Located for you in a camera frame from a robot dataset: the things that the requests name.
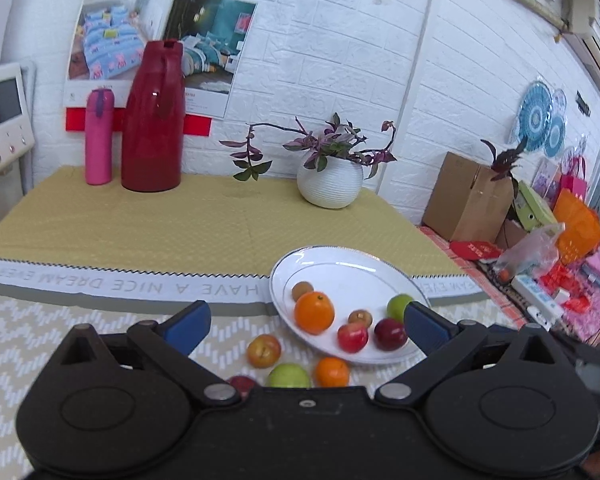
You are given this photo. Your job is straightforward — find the dark red plum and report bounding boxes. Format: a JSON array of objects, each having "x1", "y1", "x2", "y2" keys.
[
  {"x1": 227, "y1": 375, "x2": 257, "y2": 401},
  {"x1": 374, "y1": 318, "x2": 409, "y2": 351}
]

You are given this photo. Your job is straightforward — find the large orange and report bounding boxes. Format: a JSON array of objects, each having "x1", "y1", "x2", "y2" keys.
[{"x1": 294, "y1": 291, "x2": 336, "y2": 336}]

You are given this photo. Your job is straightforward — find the orange bag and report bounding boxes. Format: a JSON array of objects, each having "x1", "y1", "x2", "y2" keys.
[{"x1": 552, "y1": 189, "x2": 600, "y2": 263}]

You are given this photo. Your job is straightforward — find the pink bottle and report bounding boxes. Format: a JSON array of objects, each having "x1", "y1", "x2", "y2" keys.
[{"x1": 84, "y1": 88, "x2": 115, "y2": 186}]

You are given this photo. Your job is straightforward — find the chevron pattern tablecloth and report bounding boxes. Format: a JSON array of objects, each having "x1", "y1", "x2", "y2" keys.
[{"x1": 0, "y1": 165, "x2": 531, "y2": 461}]

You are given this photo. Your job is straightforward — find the small orange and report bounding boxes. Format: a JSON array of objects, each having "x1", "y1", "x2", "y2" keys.
[{"x1": 314, "y1": 357, "x2": 351, "y2": 388}]

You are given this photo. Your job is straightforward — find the white power strip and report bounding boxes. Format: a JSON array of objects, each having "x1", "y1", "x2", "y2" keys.
[{"x1": 511, "y1": 275, "x2": 563, "y2": 326}]

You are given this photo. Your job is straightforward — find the white air conditioner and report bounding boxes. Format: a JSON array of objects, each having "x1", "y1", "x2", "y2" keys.
[{"x1": 562, "y1": 0, "x2": 600, "y2": 98}]

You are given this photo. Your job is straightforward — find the purple plant in white pot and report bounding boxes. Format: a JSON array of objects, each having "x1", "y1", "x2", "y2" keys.
[{"x1": 220, "y1": 112, "x2": 398, "y2": 209}]

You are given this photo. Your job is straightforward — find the white plate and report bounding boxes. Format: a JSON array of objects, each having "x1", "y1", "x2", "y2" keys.
[{"x1": 269, "y1": 246, "x2": 431, "y2": 366}]

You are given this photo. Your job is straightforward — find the blue decorative wall plates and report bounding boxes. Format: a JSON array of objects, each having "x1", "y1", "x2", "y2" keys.
[{"x1": 517, "y1": 81, "x2": 555, "y2": 153}]

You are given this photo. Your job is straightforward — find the clear plastic bag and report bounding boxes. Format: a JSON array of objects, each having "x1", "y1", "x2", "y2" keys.
[{"x1": 492, "y1": 222, "x2": 566, "y2": 281}]

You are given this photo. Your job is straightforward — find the wall calendar poster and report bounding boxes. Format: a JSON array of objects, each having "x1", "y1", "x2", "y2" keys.
[{"x1": 65, "y1": 0, "x2": 258, "y2": 136}]

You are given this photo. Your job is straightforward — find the green box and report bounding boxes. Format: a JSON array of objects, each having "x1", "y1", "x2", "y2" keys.
[{"x1": 515, "y1": 180, "x2": 558, "y2": 233}]

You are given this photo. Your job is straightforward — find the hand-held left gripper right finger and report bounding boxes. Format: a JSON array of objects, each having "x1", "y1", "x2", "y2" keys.
[{"x1": 375, "y1": 301, "x2": 573, "y2": 407}]

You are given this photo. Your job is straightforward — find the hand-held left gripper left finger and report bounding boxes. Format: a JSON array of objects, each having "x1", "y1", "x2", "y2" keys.
[{"x1": 50, "y1": 300, "x2": 241, "y2": 407}]

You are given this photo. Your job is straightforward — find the red yellow apple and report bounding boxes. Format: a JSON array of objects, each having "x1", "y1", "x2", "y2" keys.
[{"x1": 246, "y1": 334, "x2": 282, "y2": 368}]

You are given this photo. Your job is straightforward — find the small blue patterned fan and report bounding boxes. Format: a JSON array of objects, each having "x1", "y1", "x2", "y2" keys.
[{"x1": 545, "y1": 89, "x2": 568, "y2": 158}]

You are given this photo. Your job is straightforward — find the large cardboard box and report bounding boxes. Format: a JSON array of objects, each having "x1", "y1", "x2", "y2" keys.
[{"x1": 422, "y1": 152, "x2": 513, "y2": 243}]

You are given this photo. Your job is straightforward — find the green apple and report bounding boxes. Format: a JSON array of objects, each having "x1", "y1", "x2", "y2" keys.
[
  {"x1": 266, "y1": 363, "x2": 312, "y2": 389},
  {"x1": 386, "y1": 294, "x2": 417, "y2": 322}
]

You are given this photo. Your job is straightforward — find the red thermos jug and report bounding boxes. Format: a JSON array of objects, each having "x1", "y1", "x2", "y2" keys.
[{"x1": 121, "y1": 39, "x2": 186, "y2": 193}]

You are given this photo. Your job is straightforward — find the white appliance with screen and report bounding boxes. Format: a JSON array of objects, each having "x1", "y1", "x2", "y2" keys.
[{"x1": 0, "y1": 62, "x2": 36, "y2": 181}]

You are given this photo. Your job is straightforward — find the pink gift bag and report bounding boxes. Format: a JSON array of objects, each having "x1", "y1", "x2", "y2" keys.
[{"x1": 560, "y1": 155, "x2": 588, "y2": 206}]

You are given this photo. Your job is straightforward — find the red paper decorations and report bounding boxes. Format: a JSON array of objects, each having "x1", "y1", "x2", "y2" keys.
[{"x1": 540, "y1": 262, "x2": 591, "y2": 311}]

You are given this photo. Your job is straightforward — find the dark purple plant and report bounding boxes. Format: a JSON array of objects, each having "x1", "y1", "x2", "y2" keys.
[{"x1": 481, "y1": 137, "x2": 528, "y2": 196}]

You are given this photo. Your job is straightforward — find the small brown cardboard box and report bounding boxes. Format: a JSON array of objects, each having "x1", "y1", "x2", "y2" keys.
[{"x1": 497, "y1": 217, "x2": 528, "y2": 248}]

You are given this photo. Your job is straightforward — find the red envelope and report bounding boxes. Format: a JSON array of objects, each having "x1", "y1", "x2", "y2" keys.
[{"x1": 450, "y1": 240, "x2": 503, "y2": 261}]

